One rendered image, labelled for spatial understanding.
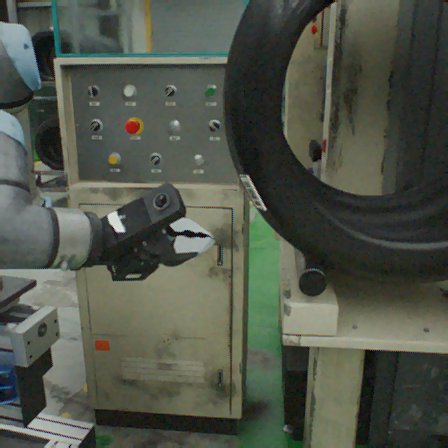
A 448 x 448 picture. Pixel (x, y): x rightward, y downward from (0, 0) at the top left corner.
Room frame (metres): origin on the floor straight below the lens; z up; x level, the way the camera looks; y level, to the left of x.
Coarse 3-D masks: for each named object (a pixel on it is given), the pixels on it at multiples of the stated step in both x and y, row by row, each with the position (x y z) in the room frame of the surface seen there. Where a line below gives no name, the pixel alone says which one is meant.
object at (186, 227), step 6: (174, 222) 0.65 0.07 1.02; (180, 222) 0.66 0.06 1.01; (186, 222) 0.67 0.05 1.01; (192, 222) 0.67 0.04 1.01; (168, 228) 0.64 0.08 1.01; (174, 228) 0.64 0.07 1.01; (180, 228) 0.65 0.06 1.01; (186, 228) 0.66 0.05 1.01; (192, 228) 0.67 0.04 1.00; (198, 228) 0.67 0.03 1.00; (168, 234) 0.65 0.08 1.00; (174, 234) 0.65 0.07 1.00; (180, 234) 0.66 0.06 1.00; (186, 234) 0.66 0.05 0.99; (192, 234) 0.66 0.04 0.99; (198, 234) 0.67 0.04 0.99; (204, 234) 0.67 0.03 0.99; (210, 234) 0.69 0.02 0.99
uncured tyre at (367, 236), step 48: (288, 0) 0.68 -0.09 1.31; (336, 0) 0.95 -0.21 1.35; (240, 48) 0.72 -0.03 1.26; (288, 48) 0.68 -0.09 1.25; (240, 96) 0.70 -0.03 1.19; (240, 144) 0.71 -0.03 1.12; (288, 192) 0.68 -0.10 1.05; (336, 192) 0.94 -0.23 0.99; (432, 192) 0.92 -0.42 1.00; (288, 240) 0.72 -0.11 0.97; (336, 240) 0.67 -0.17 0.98; (384, 240) 0.67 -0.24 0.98; (432, 240) 0.67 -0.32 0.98
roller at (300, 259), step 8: (296, 256) 0.80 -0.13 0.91; (304, 256) 0.76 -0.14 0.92; (296, 264) 0.76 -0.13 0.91; (304, 264) 0.73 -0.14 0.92; (312, 264) 0.72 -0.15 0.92; (320, 264) 0.73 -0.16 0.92; (304, 272) 0.70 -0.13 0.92; (312, 272) 0.70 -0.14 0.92; (320, 272) 0.70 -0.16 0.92; (304, 280) 0.69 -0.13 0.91; (312, 280) 0.69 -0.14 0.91; (320, 280) 0.69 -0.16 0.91; (304, 288) 0.69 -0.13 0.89; (312, 288) 0.69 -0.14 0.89; (320, 288) 0.69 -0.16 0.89; (312, 296) 0.70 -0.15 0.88
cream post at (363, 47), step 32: (352, 0) 1.05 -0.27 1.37; (384, 0) 1.05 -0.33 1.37; (352, 32) 1.05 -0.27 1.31; (384, 32) 1.05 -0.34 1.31; (352, 64) 1.05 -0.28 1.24; (384, 64) 1.05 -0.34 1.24; (352, 96) 1.05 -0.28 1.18; (384, 96) 1.05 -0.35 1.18; (352, 128) 1.05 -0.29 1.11; (384, 128) 1.04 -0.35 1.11; (352, 160) 1.05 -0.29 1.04; (384, 160) 1.05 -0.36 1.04; (352, 192) 1.05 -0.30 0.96; (320, 352) 1.05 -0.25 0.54; (352, 352) 1.05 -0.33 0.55; (320, 384) 1.06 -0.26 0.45; (352, 384) 1.05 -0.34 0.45; (320, 416) 1.05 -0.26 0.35; (352, 416) 1.05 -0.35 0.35
